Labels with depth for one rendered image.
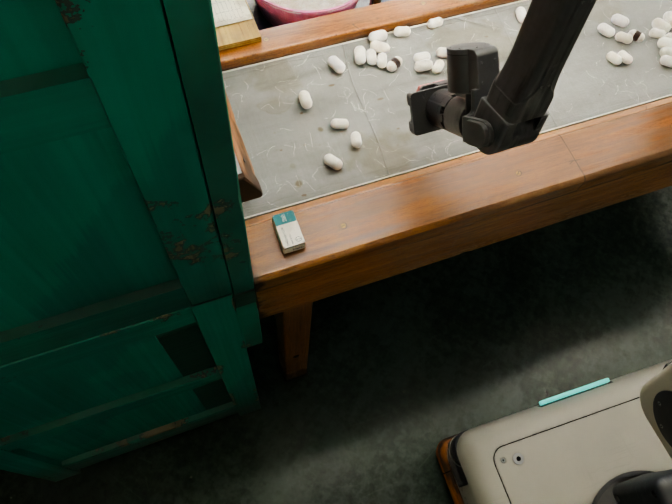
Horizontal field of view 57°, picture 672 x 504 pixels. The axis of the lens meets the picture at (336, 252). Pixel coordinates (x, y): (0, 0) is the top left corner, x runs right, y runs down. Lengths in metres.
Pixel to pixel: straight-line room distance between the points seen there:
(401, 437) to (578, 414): 0.45
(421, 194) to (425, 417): 0.81
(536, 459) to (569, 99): 0.74
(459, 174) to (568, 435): 0.68
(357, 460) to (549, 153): 0.91
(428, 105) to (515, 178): 0.22
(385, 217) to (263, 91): 0.33
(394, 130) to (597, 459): 0.84
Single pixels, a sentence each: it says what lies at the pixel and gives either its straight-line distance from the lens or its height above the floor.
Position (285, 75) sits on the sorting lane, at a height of 0.74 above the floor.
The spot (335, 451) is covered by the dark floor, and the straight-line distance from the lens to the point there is 1.64.
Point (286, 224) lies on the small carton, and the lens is 0.95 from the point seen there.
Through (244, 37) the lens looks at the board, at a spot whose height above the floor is 0.78.
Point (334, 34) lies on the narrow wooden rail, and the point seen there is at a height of 0.76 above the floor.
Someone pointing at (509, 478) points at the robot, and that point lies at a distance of 1.43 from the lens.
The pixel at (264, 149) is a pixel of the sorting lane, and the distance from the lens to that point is 1.07.
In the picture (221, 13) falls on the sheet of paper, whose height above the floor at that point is 0.78.
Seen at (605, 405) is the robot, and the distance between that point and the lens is 1.54.
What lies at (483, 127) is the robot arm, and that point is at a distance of 0.81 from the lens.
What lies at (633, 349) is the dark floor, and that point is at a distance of 1.94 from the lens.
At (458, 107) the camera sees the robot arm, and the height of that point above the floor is 0.96.
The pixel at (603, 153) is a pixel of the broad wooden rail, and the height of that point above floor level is 0.76.
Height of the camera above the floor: 1.63
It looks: 65 degrees down
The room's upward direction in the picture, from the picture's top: 9 degrees clockwise
